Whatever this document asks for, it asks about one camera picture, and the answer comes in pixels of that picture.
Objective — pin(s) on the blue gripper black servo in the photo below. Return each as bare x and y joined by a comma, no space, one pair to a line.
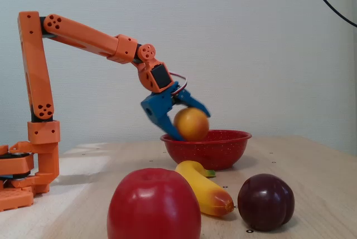
159,104

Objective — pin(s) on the yellow orange peach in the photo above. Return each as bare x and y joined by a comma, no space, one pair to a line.
191,124

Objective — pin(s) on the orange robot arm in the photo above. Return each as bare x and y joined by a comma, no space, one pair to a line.
78,34

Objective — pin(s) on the red speckled enamel bowl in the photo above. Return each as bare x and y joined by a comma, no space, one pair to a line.
212,152

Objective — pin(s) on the yellow banana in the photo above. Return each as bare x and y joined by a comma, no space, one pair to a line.
205,191

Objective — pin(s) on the red apple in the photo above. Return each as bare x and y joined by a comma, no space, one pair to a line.
153,205

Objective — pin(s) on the dark purple plum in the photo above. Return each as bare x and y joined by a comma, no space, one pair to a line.
265,202

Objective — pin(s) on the orange robot base plate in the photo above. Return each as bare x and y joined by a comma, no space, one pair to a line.
14,198

